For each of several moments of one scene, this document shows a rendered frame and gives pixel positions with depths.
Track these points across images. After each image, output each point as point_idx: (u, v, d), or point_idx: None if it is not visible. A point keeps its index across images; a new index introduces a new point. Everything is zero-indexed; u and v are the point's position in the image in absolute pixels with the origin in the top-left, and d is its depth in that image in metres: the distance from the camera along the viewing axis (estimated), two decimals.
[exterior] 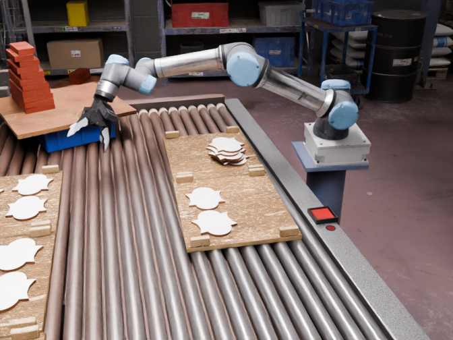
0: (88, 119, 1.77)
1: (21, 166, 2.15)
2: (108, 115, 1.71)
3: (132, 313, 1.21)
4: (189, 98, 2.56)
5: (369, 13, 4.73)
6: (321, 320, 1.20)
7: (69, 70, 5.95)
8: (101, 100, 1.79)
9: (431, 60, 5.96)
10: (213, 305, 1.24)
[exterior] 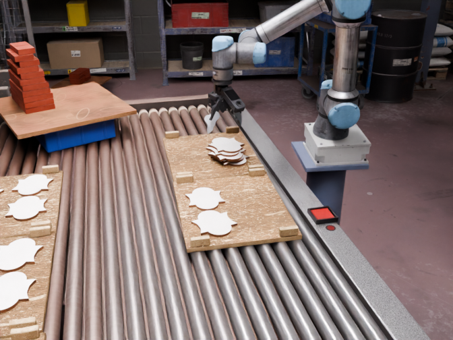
0: (218, 109, 1.86)
1: (21, 166, 2.15)
2: (238, 110, 1.78)
3: (132, 313, 1.21)
4: (189, 98, 2.56)
5: (369, 13, 4.73)
6: (321, 320, 1.20)
7: (69, 70, 5.95)
8: (222, 87, 1.83)
9: (431, 60, 5.96)
10: (213, 305, 1.24)
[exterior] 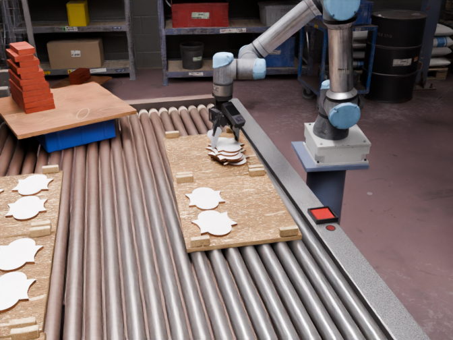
0: (218, 123, 1.89)
1: (21, 166, 2.15)
2: (238, 125, 1.81)
3: (132, 313, 1.21)
4: (189, 98, 2.56)
5: (369, 13, 4.73)
6: (321, 320, 1.20)
7: (69, 70, 5.95)
8: (222, 102, 1.86)
9: (431, 60, 5.96)
10: (213, 305, 1.24)
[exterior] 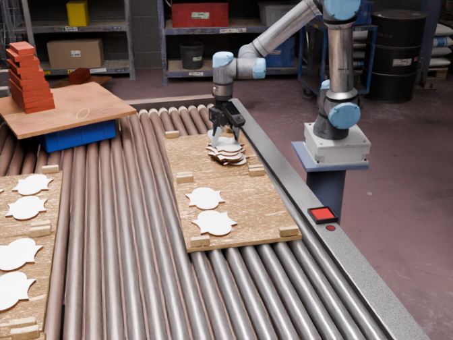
0: (218, 123, 1.89)
1: (21, 166, 2.15)
2: (238, 125, 1.81)
3: (132, 313, 1.21)
4: (189, 98, 2.56)
5: (369, 13, 4.73)
6: (321, 320, 1.20)
7: (69, 70, 5.95)
8: (222, 102, 1.86)
9: (431, 60, 5.96)
10: (213, 305, 1.24)
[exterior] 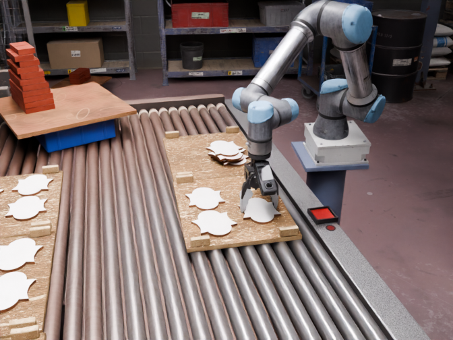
0: (250, 185, 1.55)
1: (21, 166, 2.15)
2: (265, 193, 1.46)
3: (132, 313, 1.21)
4: (189, 98, 2.56)
5: None
6: (321, 320, 1.20)
7: (69, 70, 5.95)
8: (257, 160, 1.52)
9: (431, 60, 5.96)
10: (213, 305, 1.24)
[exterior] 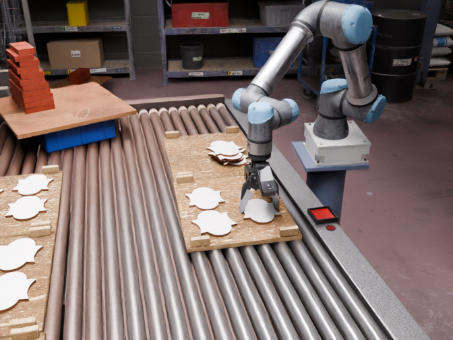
0: (250, 185, 1.55)
1: (21, 166, 2.15)
2: (265, 194, 1.46)
3: (132, 313, 1.21)
4: (189, 98, 2.56)
5: None
6: (321, 320, 1.20)
7: (69, 70, 5.95)
8: (257, 161, 1.52)
9: (431, 60, 5.96)
10: (213, 305, 1.24)
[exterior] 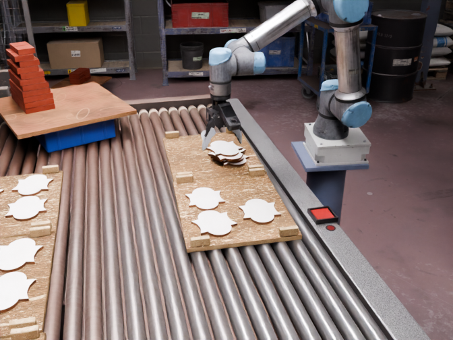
0: (214, 125, 1.74)
1: (21, 166, 2.15)
2: (232, 128, 1.66)
3: (132, 313, 1.21)
4: (189, 98, 2.56)
5: (369, 13, 4.73)
6: (321, 320, 1.20)
7: (69, 70, 5.95)
8: (219, 102, 1.71)
9: (431, 60, 5.96)
10: (213, 305, 1.24)
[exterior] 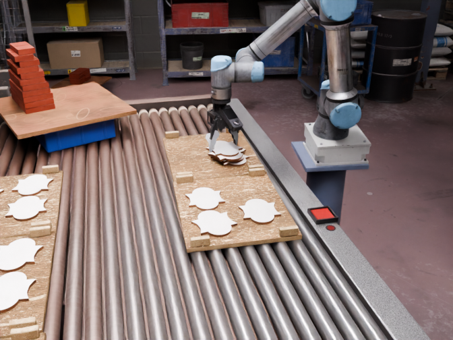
0: (216, 127, 1.88)
1: (21, 166, 2.15)
2: (235, 129, 1.80)
3: (132, 313, 1.21)
4: (189, 98, 2.56)
5: (369, 13, 4.73)
6: (321, 320, 1.20)
7: (69, 70, 5.95)
8: (220, 105, 1.85)
9: (431, 60, 5.96)
10: (213, 305, 1.24)
